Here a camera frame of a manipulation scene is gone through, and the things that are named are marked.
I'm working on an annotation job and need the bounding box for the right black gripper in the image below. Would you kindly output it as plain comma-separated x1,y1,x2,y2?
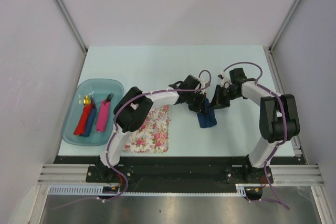
208,84,240,110

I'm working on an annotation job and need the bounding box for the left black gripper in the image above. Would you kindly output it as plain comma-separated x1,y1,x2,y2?
185,91,206,116

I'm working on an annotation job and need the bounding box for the dark blue paper napkin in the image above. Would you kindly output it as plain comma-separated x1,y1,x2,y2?
197,98,217,129

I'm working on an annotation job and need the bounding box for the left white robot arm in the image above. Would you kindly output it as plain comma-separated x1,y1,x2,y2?
97,75,212,182

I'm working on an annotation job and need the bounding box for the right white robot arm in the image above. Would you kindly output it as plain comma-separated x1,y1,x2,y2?
210,68,300,183

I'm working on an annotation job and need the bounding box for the black utensil in pink roll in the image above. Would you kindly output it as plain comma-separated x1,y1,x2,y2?
106,93,114,103

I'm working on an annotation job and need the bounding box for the pink napkin roll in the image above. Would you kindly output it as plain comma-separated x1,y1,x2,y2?
96,100,111,132

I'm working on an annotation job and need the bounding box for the blue napkin roll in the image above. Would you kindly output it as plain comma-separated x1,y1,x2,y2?
80,103,97,137

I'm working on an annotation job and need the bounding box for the gold utensil in roll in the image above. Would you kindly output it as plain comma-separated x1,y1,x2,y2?
83,94,94,106

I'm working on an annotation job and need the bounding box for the teal plastic tray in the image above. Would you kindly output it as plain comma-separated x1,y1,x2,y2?
61,79,124,146

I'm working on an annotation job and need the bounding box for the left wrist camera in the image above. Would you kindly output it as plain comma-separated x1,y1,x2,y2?
200,79,209,94

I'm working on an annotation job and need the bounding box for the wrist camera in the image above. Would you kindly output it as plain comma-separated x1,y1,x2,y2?
200,79,209,94
218,71,231,88

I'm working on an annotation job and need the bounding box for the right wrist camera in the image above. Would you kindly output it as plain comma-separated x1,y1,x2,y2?
218,71,231,88

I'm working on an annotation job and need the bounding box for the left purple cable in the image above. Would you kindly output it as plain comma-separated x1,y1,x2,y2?
51,69,212,210

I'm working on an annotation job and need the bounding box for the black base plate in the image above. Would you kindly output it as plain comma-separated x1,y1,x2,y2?
54,156,306,193

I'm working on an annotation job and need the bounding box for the aluminium frame rail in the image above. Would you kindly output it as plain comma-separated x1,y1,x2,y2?
38,164,324,186

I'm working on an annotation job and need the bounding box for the white cable duct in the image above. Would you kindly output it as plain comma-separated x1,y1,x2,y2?
48,185,246,197

